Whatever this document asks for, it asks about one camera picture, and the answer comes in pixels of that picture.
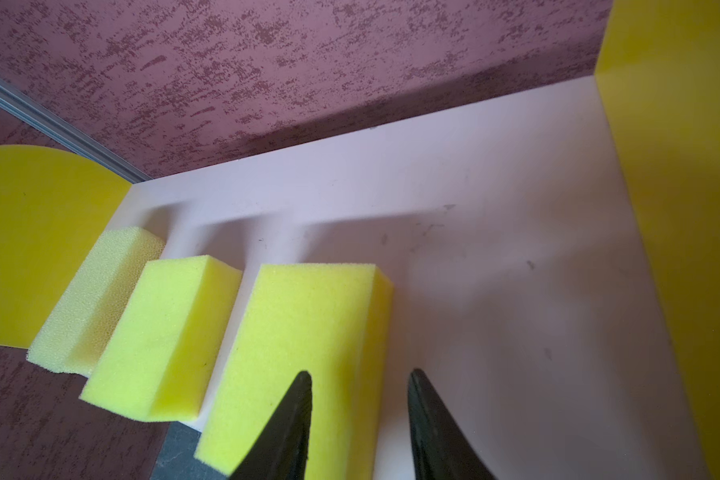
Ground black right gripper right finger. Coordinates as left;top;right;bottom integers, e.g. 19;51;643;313
407;368;496;480

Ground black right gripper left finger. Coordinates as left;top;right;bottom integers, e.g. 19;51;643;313
229;371;313;480

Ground bright yellow square sponge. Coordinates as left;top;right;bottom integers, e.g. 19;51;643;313
194;263;394;479

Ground bright yellow diamond sponge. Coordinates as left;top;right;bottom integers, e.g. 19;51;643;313
80;255;243;422

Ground pale yellow sponge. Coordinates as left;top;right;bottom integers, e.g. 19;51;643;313
26;227;165;377

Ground yellow shelf with coloured boards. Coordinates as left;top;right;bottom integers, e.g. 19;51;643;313
0;1;720;479

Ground left rear aluminium corner post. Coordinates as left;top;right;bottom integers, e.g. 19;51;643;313
0;78;151;183

